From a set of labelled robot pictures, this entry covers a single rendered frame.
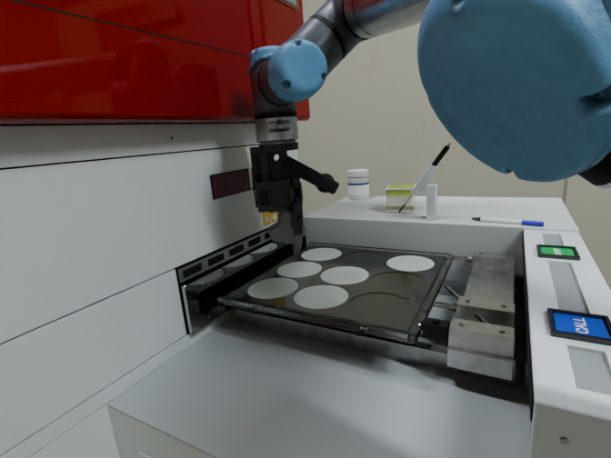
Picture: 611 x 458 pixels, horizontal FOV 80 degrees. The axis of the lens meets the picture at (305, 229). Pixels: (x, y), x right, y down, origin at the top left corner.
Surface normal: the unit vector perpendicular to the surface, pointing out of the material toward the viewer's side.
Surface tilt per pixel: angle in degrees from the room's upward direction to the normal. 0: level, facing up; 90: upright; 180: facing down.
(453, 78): 123
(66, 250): 90
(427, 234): 90
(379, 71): 90
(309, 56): 90
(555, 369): 0
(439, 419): 0
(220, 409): 0
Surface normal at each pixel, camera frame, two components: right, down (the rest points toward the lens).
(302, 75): 0.34, 0.21
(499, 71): -0.77, 0.64
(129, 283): 0.87, 0.06
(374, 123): -0.62, 0.24
